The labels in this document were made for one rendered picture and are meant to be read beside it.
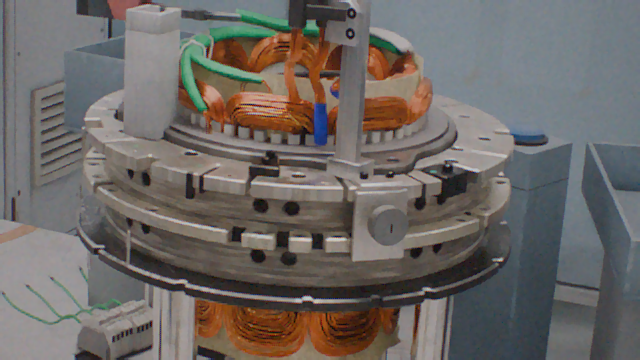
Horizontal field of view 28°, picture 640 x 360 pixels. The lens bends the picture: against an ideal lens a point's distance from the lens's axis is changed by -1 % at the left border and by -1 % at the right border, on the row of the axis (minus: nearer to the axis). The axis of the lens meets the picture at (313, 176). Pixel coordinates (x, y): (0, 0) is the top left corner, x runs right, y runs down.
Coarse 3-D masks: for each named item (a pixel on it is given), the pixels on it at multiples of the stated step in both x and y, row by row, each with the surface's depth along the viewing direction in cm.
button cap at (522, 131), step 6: (510, 126) 121; (516, 126) 121; (522, 126) 121; (528, 126) 121; (534, 126) 121; (510, 132) 120; (516, 132) 119; (522, 132) 119; (528, 132) 119; (534, 132) 120; (540, 132) 120; (516, 138) 119; (522, 138) 119; (528, 138) 119; (534, 138) 119; (540, 138) 120
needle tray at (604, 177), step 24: (600, 144) 109; (624, 144) 109; (600, 168) 102; (624, 168) 110; (600, 192) 100; (624, 192) 110; (600, 216) 100; (624, 216) 91; (624, 240) 89; (624, 264) 88; (600, 288) 105; (624, 288) 87; (600, 312) 104; (624, 312) 96; (600, 336) 103; (624, 336) 96
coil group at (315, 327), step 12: (312, 312) 94; (336, 312) 94; (360, 312) 96; (372, 312) 96; (312, 324) 94; (324, 324) 94; (336, 324) 95; (348, 324) 95; (372, 324) 97; (312, 336) 94; (324, 336) 95; (360, 336) 96; (372, 336) 97; (324, 348) 95; (336, 348) 95; (348, 348) 96; (360, 348) 97
